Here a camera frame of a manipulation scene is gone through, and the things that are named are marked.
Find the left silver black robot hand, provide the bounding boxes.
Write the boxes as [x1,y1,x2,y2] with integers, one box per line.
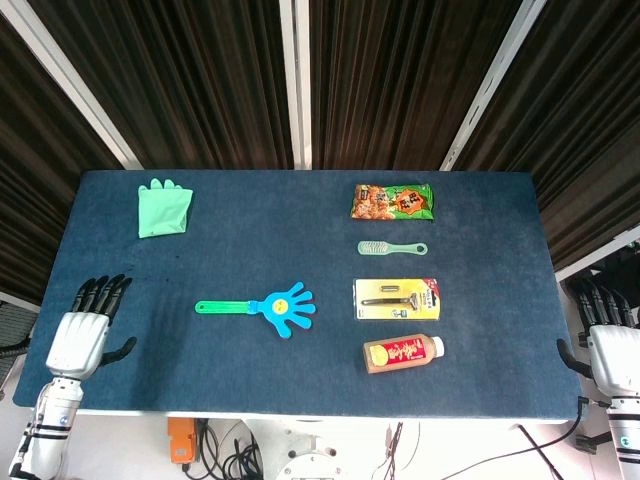
[45,273,138,379]

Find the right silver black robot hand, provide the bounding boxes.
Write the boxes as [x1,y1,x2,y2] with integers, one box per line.
[555,277,640,399]

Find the blue hand clapper toy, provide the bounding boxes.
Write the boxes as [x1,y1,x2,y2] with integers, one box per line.
[194,281,317,341]

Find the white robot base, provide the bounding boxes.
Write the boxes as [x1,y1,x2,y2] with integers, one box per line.
[274,419,346,480]

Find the grey mesh chair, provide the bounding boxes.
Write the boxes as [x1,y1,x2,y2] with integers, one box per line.
[0,299,40,396]

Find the orange control box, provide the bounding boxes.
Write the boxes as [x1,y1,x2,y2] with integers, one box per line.
[167,417,196,465]

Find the green rubber glove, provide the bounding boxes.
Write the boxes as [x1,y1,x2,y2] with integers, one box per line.
[136,178,195,240]

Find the blue felt table mat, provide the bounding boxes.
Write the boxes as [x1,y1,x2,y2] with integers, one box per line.
[12,169,589,421]

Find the brown drink bottle red label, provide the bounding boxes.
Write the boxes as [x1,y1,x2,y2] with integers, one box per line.
[362,335,445,375]

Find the razor in yellow blister pack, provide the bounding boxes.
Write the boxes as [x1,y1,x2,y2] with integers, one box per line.
[353,277,443,322]

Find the pale green brush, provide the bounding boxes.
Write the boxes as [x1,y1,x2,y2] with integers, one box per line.
[357,239,429,257]

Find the green orange snack bag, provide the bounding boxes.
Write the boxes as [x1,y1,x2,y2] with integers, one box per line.
[349,182,435,222]

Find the dark brown curtain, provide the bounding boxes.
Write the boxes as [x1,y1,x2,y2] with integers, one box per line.
[0,0,640,306]

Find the white aluminium frame post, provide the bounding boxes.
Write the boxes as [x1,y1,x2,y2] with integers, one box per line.
[278,0,313,171]
[0,0,144,171]
[438,0,549,172]
[554,230,640,284]

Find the long black cable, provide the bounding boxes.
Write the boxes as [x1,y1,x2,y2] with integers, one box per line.
[439,396,589,480]

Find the black cable bundle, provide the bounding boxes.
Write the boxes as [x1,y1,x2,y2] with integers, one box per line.
[194,418,264,480]

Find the thin red wires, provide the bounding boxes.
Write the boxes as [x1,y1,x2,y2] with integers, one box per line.
[383,422,405,472]

